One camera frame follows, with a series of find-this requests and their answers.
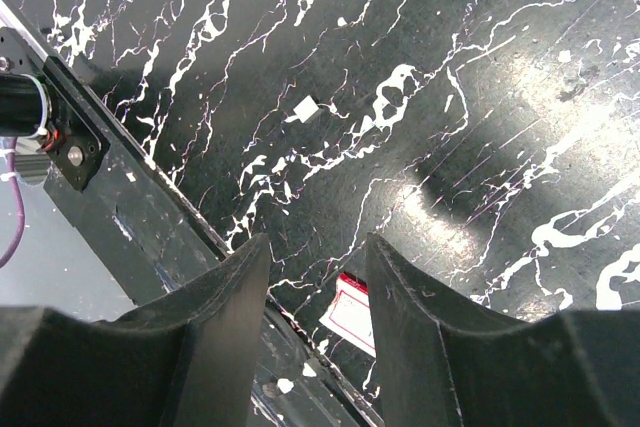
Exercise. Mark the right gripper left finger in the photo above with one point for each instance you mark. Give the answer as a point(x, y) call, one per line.
point(185, 359)

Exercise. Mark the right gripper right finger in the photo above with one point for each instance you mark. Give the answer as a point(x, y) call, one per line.
point(445, 360)

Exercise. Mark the small staple piece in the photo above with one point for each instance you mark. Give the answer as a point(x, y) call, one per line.
point(306, 110)

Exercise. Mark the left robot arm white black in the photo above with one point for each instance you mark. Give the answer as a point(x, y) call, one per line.
point(25, 107)

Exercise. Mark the red white staple box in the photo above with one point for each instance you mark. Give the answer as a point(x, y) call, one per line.
point(348, 315)

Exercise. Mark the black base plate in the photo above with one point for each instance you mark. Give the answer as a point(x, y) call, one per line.
point(153, 241)

